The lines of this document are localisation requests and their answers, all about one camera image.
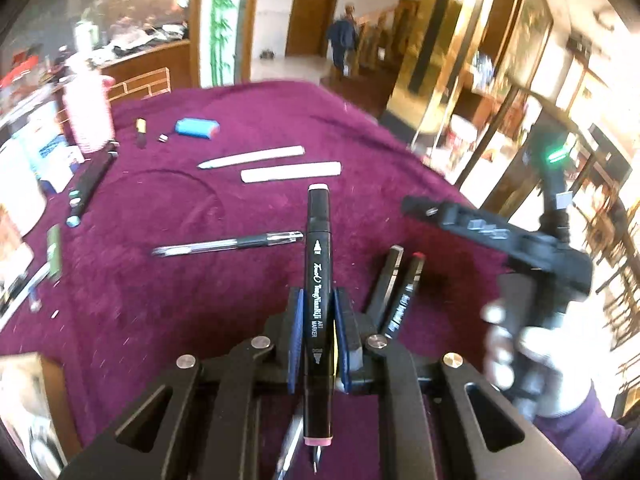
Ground black marker red cap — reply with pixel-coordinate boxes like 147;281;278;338
381;252;425;339

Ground black art marker pink cap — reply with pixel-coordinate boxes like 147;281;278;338
304;183;335;448

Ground small orange black pen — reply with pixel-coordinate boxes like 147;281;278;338
134;118;146;148

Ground silver gel pen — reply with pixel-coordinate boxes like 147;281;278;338
152;231;304;258

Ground dark markers with teal caps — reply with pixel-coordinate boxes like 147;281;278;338
66;140;119;229

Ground person in blue jacket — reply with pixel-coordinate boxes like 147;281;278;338
328;2;358;79

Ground white pen with silver tip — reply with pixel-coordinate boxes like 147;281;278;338
198;145;306;170

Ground blue lighter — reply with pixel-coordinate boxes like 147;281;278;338
175;118;220;139

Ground brown cardboard box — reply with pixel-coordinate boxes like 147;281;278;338
1;352;81;479

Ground white gloved right hand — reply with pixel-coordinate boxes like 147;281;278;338
480;299;593;418

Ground pink knitted cup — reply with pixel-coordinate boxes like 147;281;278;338
63;70;115;154

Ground clear plastic pen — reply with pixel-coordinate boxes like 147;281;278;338
0;263;50;330

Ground white pen cap stick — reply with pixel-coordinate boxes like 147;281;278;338
240;162;342;184

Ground black marker grey cap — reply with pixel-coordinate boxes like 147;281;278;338
364;245;405;330

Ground maroon velvet tablecloth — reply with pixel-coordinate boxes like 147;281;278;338
1;81;502;445

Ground green lighter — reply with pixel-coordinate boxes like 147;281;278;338
47;224;62;282

